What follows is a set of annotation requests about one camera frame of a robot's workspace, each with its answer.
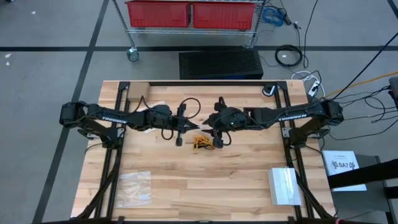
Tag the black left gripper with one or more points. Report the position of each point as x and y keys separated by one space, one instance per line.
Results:
x=180 y=124

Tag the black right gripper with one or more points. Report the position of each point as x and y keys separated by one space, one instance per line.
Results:
x=236 y=126

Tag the yellow rubber bands bunch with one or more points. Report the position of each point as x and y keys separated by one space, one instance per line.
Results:
x=202 y=142

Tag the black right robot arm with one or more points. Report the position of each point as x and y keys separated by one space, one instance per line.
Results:
x=292 y=117

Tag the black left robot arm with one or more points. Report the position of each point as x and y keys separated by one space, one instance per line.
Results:
x=93 y=111

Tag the small cardboard box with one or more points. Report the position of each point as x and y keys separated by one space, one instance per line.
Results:
x=138 y=91

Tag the black perforated metal case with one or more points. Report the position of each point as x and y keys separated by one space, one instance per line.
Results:
x=220 y=63

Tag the white box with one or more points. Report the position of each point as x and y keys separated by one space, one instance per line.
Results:
x=284 y=186

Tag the white power strip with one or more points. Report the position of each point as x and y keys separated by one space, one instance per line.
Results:
x=313 y=88

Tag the red plastic bin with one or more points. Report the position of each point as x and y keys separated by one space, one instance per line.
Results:
x=158 y=14
x=224 y=15

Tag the white printed paper sheet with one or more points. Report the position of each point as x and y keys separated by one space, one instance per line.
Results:
x=342 y=165

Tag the black beam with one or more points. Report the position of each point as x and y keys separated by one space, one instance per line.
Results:
x=367 y=174

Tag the grey side table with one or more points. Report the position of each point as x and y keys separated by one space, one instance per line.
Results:
x=367 y=207

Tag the black equipment stand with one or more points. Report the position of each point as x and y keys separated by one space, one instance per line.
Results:
x=394 y=90

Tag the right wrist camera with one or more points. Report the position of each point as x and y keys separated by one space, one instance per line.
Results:
x=235 y=114

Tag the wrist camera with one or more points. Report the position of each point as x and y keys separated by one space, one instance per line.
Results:
x=235 y=114
x=161 y=112

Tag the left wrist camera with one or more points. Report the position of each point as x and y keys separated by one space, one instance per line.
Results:
x=161 y=112

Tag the black aluminium table frame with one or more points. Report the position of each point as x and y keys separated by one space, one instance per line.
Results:
x=211 y=83

